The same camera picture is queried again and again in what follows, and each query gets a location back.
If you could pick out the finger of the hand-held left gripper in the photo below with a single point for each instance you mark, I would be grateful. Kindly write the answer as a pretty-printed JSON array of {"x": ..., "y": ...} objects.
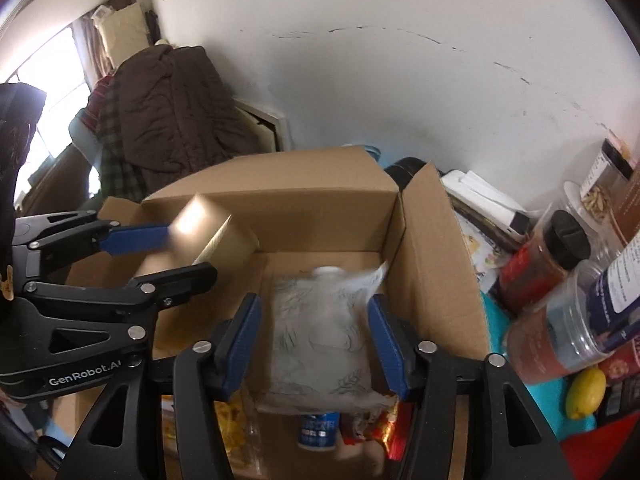
[
  {"x": 175, "y": 280},
  {"x": 135, "y": 239}
]

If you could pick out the clear bag of yellow waffles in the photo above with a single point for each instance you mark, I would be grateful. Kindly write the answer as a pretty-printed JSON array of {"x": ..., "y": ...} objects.
[{"x": 235, "y": 425}]

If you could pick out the clear jar of orange-red contents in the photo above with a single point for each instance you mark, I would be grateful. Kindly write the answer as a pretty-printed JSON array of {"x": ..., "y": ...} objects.
[{"x": 540, "y": 345}]

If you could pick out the green plaid shirt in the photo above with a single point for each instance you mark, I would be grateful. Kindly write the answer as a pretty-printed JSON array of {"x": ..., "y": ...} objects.
[{"x": 117, "y": 160}]

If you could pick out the brown curtain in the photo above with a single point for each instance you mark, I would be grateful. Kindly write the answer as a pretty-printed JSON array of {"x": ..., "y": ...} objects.
[{"x": 90, "y": 50}]

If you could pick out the small red and gold packet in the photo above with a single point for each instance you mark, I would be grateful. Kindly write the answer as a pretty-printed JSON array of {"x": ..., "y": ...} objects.
[{"x": 387, "y": 430}]

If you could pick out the spice jar with black lid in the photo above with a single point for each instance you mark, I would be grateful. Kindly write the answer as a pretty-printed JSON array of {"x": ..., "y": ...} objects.
[{"x": 535, "y": 265}]

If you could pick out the clear jar with dark blue label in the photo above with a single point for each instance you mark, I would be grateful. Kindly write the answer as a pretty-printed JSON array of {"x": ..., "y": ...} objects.
[{"x": 615, "y": 280}]

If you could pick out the clear jar of pale nuts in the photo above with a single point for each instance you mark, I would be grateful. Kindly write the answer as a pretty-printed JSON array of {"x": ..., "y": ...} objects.
[{"x": 592, "y": 205}]

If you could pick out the white framed board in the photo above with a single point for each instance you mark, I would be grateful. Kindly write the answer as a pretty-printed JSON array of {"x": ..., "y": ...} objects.
[{"x": 272, "y": 130}]

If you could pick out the red striped garment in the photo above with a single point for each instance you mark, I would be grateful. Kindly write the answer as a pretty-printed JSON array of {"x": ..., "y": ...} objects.
[{"x": 97, "y": 105}]

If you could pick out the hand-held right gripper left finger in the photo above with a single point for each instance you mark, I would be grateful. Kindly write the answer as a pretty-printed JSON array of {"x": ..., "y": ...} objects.
[{"x": 242, "y": 345}]

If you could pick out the brown quilted jacket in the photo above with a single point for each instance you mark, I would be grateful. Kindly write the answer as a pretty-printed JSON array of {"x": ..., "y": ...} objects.
[{"x": 175, "y": 110}]

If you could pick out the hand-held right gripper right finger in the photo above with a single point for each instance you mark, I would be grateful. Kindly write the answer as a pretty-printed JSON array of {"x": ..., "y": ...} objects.
[{"x": 387, "y": 345}]

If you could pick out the tall clear jar red contents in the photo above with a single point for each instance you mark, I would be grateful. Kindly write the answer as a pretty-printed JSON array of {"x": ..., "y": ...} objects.
[{"x": 622, "y": 200}]

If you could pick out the grey chair back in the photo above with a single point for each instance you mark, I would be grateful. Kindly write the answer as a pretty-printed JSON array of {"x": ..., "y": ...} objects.
[{"x": 85, "y": 142}]

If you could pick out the white leaf print bread packet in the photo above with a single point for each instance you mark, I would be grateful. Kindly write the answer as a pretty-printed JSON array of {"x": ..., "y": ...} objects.
[{"x": 320, "y": 340}]

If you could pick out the cream cushion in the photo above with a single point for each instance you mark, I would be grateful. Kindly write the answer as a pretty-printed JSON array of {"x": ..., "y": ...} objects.
[{"x": 125, "y": 30}]

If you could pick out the red canister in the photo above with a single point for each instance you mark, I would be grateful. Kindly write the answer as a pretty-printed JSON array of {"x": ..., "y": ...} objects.
[{"x": 605, "y": 455}]

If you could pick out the cardboard box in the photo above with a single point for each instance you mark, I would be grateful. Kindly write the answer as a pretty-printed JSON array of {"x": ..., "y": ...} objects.
[{"x": 325, "y": 210}]

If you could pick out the yellow-green fruit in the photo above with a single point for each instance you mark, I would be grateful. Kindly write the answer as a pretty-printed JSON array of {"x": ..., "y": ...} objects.
[{"x": 585, "y": 392}]

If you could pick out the stack of white papers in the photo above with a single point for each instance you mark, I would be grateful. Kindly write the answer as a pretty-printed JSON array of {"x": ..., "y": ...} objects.
[{"x": 480, "y": 195}]

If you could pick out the black round pot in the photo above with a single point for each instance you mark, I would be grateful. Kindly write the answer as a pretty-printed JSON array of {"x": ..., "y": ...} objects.
[{"x": 405, "y": 170}]

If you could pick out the small blue and white can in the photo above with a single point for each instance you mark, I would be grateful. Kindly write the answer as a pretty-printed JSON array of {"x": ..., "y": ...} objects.
[{"x": 319, "y": 430}]

